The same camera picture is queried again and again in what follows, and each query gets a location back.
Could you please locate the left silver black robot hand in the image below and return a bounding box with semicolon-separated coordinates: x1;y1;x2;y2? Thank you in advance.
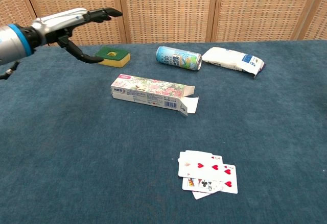
30;7;123;64

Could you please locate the floral toothpaste carton box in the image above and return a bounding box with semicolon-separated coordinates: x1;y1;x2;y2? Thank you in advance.
110;73;200;117

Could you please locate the green yellow sponge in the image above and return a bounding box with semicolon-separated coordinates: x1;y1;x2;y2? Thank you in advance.
94;46;131;68

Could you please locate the light blue drink can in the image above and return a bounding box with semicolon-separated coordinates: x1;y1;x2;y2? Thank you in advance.
155;46;203;71

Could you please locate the blue felt table cover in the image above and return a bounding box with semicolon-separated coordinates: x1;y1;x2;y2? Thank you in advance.
0;39;327;224

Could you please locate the mostly hidden playing card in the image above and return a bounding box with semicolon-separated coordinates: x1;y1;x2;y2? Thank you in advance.
192;190;213;201
185;150;214;158

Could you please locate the three of hearts card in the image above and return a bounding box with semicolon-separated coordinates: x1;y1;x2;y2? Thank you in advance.
178;151;223;181

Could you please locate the clubs face playing card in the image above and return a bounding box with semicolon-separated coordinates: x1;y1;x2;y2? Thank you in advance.
181;177;223;193

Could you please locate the seven of hearts card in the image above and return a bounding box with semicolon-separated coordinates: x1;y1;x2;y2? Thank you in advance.
219;164;239;194

